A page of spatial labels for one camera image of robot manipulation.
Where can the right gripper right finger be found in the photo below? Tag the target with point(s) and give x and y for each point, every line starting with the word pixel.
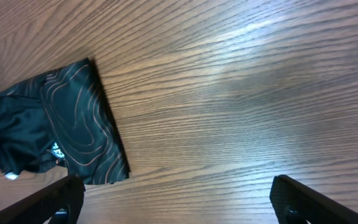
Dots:
pixel 294 202

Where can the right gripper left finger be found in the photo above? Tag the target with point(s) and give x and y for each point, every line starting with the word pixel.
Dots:
pixel 60 202

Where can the black cycling jersey orange lines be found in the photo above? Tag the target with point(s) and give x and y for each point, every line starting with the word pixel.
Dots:
pixel 61 118

